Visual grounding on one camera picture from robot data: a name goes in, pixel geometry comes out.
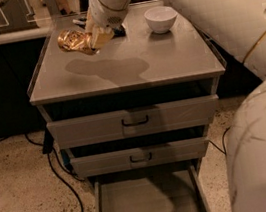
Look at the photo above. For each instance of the top grey drawer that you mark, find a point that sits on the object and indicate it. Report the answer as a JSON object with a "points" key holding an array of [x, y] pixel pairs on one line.
{"points": [[123, 124]]}

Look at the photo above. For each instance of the white ceramic bowl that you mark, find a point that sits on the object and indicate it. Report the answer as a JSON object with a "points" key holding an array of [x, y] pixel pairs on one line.
{"points": [[160, 19]]}

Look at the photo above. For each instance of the black power adapter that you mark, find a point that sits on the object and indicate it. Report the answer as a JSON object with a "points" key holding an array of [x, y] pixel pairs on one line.
{"points": [[47, 142]]}

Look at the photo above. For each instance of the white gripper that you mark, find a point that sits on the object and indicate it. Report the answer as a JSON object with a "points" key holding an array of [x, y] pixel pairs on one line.
{"points": [[103, 18]]}

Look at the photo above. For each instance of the open bottom grey drawer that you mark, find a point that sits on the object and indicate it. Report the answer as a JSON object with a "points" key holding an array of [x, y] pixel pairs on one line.
{"points": [[165, 190]]}

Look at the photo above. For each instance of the white horizontal rail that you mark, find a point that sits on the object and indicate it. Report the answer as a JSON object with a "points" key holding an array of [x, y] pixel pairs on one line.
{"points": [[24, 35]]}

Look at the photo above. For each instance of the grey drawer cabinet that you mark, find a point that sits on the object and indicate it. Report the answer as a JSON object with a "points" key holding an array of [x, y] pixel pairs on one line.
{"points": [[138, 70]]}

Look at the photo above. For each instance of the dark blue chip bag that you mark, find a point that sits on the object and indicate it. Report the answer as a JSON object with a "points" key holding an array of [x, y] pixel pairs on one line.
{"points": [[81, 23]]}

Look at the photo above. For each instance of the crushed orange soda can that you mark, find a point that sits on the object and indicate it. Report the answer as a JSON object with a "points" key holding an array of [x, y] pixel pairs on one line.
{"points": [[70, 40]]}

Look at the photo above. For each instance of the middle grey drawer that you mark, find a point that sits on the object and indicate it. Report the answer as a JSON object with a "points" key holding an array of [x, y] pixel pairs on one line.
{"points": [[124, 160]]}

